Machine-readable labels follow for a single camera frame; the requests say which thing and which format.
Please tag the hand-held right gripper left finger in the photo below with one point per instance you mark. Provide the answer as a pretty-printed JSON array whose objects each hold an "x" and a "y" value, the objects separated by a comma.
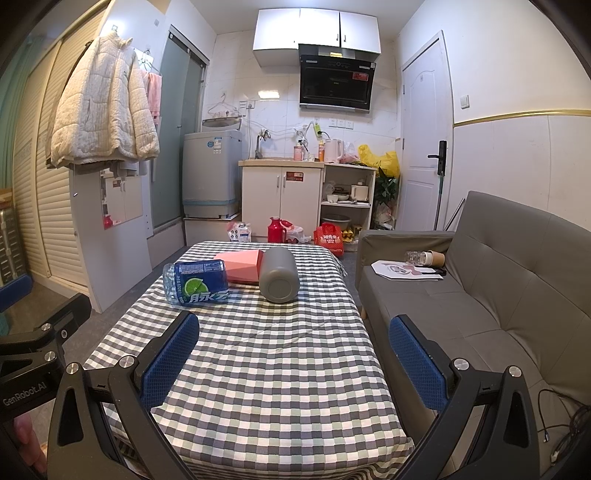
[{"x": 170, "y": 362}]

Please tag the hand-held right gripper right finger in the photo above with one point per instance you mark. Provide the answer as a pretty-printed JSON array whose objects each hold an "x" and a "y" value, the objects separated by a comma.
[{"x": 415, "y": 367}]

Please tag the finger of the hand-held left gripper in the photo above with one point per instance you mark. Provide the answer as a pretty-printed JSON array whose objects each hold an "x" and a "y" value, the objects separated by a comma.
[
  {"x": 14, "y": 293},
  {"x": 55, "y": 325}
]

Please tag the grey cylindrical flask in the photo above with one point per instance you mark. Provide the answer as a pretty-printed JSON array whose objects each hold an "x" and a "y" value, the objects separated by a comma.
[{"x": 279, "y": 277}]

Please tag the brown paper cup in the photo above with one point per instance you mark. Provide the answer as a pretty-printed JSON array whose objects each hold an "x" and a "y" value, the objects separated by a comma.
[{"x": 436, "y": 259}]

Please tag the person's left hand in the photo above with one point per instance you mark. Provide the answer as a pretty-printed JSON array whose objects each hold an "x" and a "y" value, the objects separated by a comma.
[{"x": 28, "y": 436}]

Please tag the blue label plastic bottle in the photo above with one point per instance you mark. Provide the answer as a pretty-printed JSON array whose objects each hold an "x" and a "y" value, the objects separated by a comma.
[{"x": 198, "y": 282}]

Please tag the white board panel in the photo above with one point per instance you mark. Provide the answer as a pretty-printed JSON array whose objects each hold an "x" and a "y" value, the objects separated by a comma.
[{"x": 115, "y": 258}]

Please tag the grey sofa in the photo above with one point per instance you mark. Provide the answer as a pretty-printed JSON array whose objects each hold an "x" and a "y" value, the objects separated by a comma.
[{"x": 485, "y": 295}]

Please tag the printed paper sheet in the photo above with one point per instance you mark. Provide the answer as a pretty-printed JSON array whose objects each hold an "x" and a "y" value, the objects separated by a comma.
[{"x": 392, "y": 270}]

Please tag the louvred wardrobe doors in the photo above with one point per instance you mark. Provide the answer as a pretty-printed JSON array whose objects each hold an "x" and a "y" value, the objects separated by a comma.
[{"x": 41, "y": 194}]

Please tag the checkered tablecloth table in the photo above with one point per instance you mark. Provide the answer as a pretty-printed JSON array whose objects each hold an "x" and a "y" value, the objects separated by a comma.
[{"x": 277, "y": 369}]

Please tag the clear plastic bottle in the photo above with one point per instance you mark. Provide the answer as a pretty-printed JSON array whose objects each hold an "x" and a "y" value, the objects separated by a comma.
[{"x": 414, "y": 258}]

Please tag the pink box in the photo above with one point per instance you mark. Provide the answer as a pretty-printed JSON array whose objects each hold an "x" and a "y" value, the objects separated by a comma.
[{"x": 240, "y": 265}]

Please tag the white printed packet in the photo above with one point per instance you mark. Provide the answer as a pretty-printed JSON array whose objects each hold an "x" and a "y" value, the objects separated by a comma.
[{"x": 239, "y": 232}]

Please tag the red shopping bag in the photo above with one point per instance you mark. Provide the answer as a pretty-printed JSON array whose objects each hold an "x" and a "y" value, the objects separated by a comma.
[{"x": 330, "y": 240}]

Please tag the metal basin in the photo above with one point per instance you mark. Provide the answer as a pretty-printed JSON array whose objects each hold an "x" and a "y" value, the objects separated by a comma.
[{"x": 336, "y": 219}]

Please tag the red thermos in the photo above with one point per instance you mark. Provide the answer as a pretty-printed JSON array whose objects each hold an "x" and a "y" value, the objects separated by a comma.
[{"x": 275, "y": 230}]

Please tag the white plastic bag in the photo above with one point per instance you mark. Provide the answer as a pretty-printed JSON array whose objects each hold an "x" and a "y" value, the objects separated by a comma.
[{"x": 295, "y": 234}]

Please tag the green plant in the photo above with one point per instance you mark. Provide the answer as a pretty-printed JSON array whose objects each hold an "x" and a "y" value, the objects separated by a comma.
[{"x": 387, "y": 189}]

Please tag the white pot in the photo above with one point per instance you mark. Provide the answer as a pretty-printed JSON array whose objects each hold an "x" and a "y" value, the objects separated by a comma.
[{"x": 359, "y": 193}]

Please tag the white sink cabinet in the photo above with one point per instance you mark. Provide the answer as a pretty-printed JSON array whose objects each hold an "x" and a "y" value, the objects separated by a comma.
[{"x": 263, "y": 203}]

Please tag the stack of bowls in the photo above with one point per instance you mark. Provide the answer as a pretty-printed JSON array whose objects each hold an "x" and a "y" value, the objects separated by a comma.
[{"x": 333, "y": 196}]

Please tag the grey washing machine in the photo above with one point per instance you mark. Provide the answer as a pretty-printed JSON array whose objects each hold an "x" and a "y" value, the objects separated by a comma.
[{"x": 210, "y": 170}]

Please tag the white open shelf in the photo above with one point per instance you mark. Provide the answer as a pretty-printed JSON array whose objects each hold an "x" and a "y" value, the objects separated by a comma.
[{"x": 348, "y": 173}]

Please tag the white quilted jacket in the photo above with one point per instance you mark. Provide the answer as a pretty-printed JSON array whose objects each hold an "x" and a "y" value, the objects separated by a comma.
[{"x": 101, "y": 106}]

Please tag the yellow plastic bag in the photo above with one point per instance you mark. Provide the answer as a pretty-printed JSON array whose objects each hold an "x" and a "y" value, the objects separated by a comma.
[{"x": 381, "y": 161}]

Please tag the frosted glass door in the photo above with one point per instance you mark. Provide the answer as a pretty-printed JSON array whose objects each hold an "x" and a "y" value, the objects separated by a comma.
[{"x": 178, "y": 138}]

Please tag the white electric kettle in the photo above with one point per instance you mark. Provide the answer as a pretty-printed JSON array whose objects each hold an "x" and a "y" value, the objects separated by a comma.
[{"x": 333, "y": 151}]

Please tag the pink garment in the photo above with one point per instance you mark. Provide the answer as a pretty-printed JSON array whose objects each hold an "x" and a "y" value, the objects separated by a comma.
[{"x": 153, "y": 97}]

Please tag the metal faucet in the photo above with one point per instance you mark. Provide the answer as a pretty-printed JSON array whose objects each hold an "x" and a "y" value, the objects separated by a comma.
[{"x": 262, "y": 138}]

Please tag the grey basin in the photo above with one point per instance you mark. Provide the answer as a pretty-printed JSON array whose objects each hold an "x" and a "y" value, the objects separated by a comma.
[{"x": 221, "y": 123}]

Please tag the pink bottle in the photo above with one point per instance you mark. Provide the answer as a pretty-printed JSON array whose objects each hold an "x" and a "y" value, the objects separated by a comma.
[{"x": 300, "y": 151}]

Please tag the white door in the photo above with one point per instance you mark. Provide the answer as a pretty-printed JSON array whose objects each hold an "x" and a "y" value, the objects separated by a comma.
[{"x": 422, "y": 115}]

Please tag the white power strip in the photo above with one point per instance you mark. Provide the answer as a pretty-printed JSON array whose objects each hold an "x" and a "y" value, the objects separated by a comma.
[{"x": 316, "y": 129}]

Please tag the black range hood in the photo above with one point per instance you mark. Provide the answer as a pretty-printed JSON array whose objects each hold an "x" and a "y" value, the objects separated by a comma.
[{"x": 334, "y": 83}]

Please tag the white light switch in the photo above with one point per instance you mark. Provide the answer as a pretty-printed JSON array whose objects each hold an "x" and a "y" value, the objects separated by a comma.
[{"x": 465, "y": 101}]

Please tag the white wall cabinets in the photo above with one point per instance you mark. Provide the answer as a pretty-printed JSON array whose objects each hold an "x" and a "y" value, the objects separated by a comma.
[{"x": 318, "y": 30}]

